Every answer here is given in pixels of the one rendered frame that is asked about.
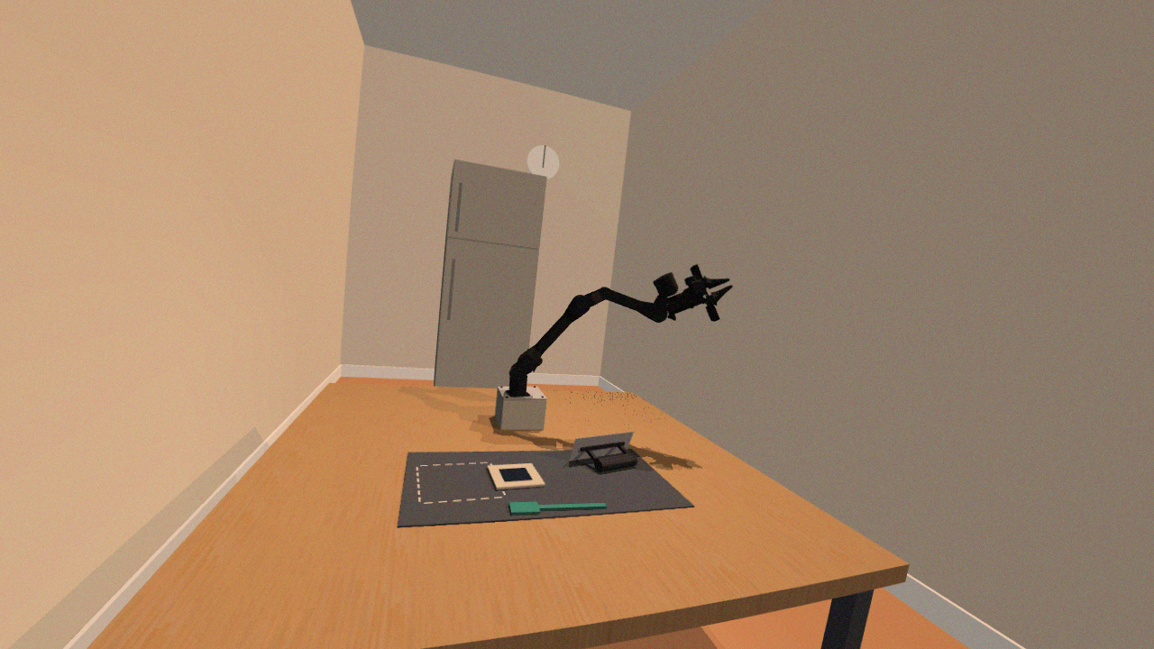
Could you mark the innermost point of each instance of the cream square tile with dark square centre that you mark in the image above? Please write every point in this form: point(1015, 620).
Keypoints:
point(513, 476)

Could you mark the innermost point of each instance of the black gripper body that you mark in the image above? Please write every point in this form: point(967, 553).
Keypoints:
point(711, 309)

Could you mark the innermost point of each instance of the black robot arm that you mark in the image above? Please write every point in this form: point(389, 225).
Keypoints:
point(658, 311)

